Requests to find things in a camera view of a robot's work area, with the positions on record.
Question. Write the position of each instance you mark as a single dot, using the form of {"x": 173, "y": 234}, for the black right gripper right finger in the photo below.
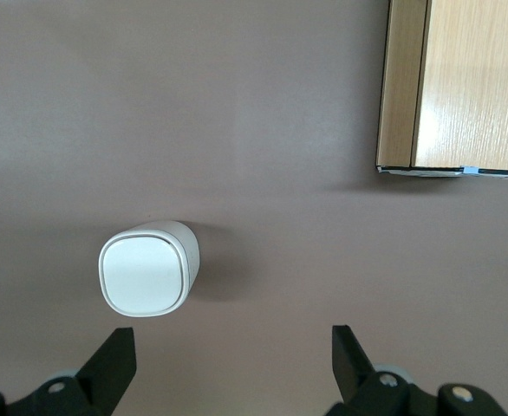
{"x": 353, "y": 368}

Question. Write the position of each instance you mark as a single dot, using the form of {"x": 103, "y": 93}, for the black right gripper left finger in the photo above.
{"x": 106, "y": 368}

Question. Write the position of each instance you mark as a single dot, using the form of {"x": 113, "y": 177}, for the white trash can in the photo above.
{"x": 147, "y": 271}

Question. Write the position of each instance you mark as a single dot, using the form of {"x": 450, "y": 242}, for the light wooden box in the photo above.
{"x": 462, "y": 86}

